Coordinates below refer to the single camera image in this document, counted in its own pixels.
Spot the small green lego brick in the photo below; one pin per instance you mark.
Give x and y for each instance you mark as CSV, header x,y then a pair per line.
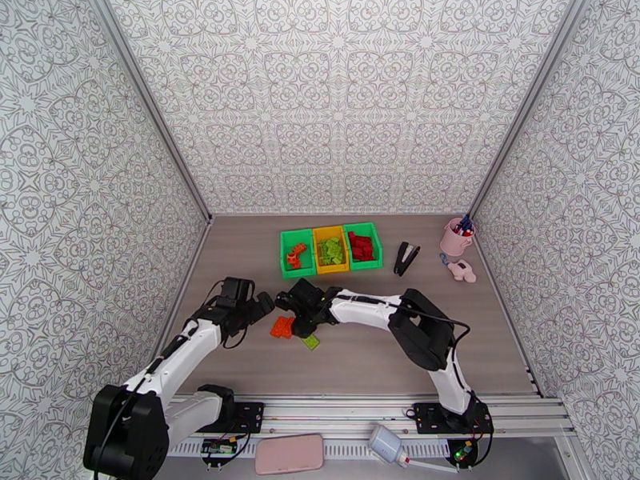
x,y
324,259

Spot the red lego brick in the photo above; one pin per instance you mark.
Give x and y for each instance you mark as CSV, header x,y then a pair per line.
x,y
354,238
356,251
365,241
362,257
369,252

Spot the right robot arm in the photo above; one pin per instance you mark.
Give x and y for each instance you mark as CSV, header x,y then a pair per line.
x,y
420,333

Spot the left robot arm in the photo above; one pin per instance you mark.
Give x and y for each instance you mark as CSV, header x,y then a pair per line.
x,y
125,428

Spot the black stapler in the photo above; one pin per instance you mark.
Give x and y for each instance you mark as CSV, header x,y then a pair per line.
x,y
406,258

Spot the pink phone case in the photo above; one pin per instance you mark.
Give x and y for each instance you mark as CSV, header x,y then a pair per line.
x,y
289,453

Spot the small circuit board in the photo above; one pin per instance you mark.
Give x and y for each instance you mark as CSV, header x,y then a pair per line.
x,y
462,451
218,447

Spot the white plastic bottle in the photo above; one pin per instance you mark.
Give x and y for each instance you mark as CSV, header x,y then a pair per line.
x,y
386,443

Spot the pink pen cup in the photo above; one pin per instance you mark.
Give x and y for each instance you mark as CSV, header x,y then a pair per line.
x,y
455,243

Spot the red pen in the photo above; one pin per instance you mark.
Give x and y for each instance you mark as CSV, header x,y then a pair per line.
x,y
465,233

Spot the blue pen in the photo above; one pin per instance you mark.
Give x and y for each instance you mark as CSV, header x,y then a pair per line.
x,y
465,222

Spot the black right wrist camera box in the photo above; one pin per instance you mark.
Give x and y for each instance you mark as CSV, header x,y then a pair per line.
x,y
307,292

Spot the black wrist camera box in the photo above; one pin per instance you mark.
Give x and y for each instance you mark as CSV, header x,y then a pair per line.
x,y
237,288
307,292

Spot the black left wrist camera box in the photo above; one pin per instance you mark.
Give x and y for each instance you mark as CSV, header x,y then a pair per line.
x,y
237,288

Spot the aluminium table edge rail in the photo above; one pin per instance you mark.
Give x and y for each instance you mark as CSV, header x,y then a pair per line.
x,y
192,263
500,286

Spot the long aluminium frame rail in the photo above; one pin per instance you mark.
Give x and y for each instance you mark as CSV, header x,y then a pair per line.
x,y
330,413

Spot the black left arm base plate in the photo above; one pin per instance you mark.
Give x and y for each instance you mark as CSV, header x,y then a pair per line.
x,y
250,418

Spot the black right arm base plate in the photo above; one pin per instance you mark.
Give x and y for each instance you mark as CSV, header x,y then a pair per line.
x,y
430,418

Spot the aluminium frame post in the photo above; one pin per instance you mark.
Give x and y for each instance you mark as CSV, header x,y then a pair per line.
x,y
522,106
153,106

